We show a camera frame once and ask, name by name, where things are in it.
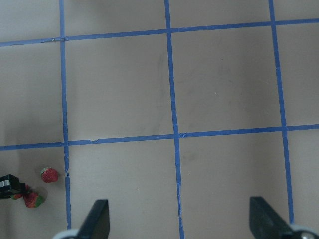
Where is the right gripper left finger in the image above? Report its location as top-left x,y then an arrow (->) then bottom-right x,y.
77,199 -> 110,239

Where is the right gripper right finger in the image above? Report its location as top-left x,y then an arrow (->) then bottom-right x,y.
249,196 -> 292,239

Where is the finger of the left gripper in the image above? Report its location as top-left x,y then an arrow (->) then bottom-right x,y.
0,174 -> 25,199

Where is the red strawberry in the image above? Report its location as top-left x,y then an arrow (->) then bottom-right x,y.
40,167 -> 59,183
10,184 -> 30,200
23,192 -> 44,208

